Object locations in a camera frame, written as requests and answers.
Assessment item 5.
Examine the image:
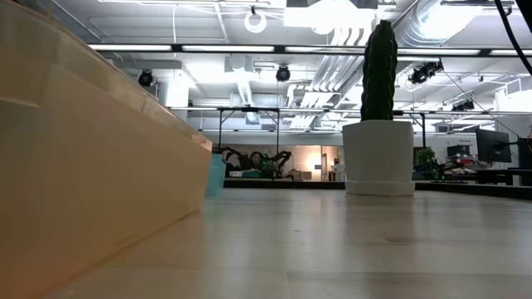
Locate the black ceiling camera cluster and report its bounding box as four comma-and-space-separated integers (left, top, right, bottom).
407, 60, 445, 86

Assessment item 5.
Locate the black office desk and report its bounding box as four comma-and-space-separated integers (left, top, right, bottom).
475, 168, 532, 187

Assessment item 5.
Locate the white ring lamp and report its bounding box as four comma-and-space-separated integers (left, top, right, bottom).
244, 10, 268, 34

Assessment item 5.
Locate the distant black frame stand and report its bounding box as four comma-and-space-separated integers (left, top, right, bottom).
217, 106, 281, 167

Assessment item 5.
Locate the long linear ceiling light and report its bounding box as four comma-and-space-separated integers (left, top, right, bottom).
86, 43, 532, 58

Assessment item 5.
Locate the black computer monitor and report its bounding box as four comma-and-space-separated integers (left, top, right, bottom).
475, 128, 513, 164

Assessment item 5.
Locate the silver ventilation duct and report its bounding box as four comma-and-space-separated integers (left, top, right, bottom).
394, 0, 485, 47

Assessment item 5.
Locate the dark green cactus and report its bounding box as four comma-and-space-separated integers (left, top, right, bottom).
360, 19, 399, 122

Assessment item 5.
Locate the black aluminium table frame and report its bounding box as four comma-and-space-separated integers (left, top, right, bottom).
224, 177, 532, 201

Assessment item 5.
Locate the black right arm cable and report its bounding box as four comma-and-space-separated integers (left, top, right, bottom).
493, 0, 532, 76

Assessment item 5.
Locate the small green plant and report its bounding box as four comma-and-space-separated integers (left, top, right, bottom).
262, 159, 280, 179

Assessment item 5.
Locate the green translucent plastic tray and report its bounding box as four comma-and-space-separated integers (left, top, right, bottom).
204, 153, 228, 198

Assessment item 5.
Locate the white plant pot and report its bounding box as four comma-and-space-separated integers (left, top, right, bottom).
342, 120, 416, 198

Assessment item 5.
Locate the orange translucent plastic tray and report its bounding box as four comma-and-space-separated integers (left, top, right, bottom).
0, 0, 213, 299

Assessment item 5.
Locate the green potted plant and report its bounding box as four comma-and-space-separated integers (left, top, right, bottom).
415, 147, 436, 172

